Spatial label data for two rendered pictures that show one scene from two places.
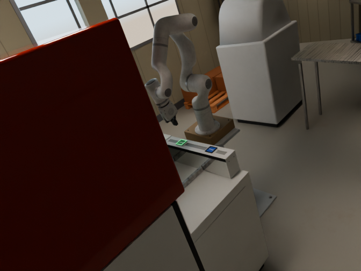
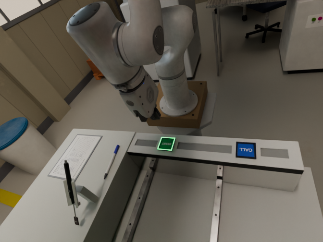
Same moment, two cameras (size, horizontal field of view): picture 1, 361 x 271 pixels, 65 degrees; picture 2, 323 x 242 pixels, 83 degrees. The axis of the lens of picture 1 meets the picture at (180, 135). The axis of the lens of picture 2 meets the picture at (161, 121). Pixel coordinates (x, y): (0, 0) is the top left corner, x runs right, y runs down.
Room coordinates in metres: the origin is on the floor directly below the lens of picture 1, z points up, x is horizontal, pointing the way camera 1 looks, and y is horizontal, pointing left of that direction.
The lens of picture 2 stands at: (1.25, 0.14, 1.48)
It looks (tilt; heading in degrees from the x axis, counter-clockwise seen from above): 43 degrees down; 339
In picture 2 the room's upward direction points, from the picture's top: 23 degrees counter-clockwise
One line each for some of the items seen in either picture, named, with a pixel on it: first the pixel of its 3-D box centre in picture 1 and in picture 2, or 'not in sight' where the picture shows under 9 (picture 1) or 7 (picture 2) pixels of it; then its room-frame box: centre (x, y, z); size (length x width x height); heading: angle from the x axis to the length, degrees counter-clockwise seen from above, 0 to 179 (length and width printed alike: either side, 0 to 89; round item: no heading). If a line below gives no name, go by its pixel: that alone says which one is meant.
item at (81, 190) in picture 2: not in sight; (78, 196); (1.65, 0.32, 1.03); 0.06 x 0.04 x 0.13; 126
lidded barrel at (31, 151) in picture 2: not in sight; (26, 148); (3.39, 0.97, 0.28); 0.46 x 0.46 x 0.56
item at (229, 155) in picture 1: (198, 155); (204, 158); (1.54, -0.07, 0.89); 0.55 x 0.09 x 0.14; 36
